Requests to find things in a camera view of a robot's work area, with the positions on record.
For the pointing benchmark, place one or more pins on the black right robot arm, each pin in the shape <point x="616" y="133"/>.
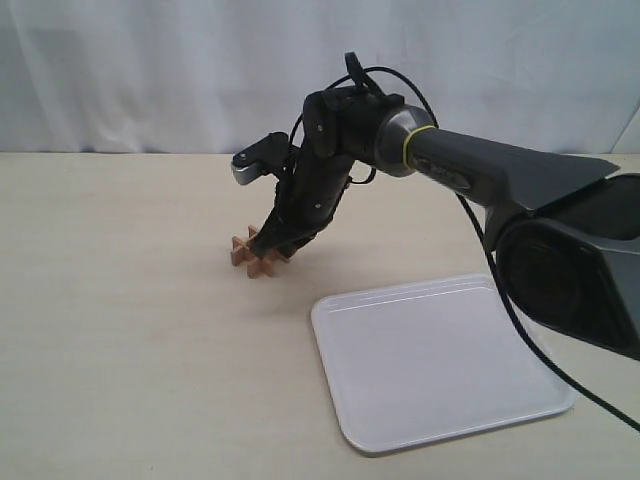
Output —
<point x="564" y="230"/>

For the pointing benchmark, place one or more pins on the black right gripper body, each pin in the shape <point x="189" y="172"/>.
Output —
<point x="308" y="198"/>

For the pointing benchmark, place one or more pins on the white backdrop curtain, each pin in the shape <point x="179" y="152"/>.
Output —
<point x="210" y="76"/>

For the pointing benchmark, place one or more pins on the white plastic tray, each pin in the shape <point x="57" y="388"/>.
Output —
<point x="414" y="364"/>

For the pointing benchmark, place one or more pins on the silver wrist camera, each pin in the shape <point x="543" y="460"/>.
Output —
<point x="264" y="157"/>

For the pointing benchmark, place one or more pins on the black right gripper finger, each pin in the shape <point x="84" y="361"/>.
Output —
<point x="292" y="247"/>
<point x="272" y="235"/>

